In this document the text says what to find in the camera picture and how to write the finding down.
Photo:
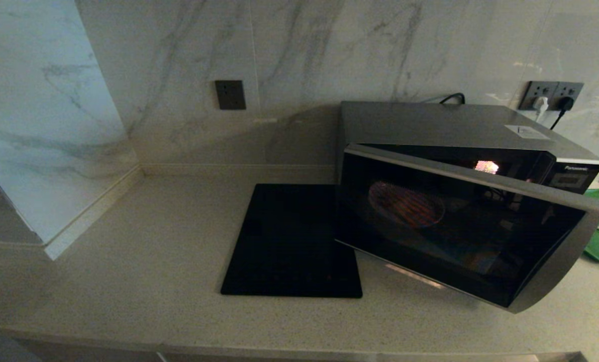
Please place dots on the purple plate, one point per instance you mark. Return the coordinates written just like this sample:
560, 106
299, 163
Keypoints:
405, 203

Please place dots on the black induction cooktop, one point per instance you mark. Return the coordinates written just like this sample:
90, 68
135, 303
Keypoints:
289, 241

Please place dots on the white warning sticker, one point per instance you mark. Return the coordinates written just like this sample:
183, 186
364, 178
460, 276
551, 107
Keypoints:
526, 131

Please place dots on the white power plug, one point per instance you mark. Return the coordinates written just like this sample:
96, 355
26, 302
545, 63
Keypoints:
541, 106

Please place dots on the dark single wall socket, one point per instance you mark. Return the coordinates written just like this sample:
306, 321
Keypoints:
230, 95

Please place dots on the dark double wall socket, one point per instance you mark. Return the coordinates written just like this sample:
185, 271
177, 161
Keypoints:
555, 89

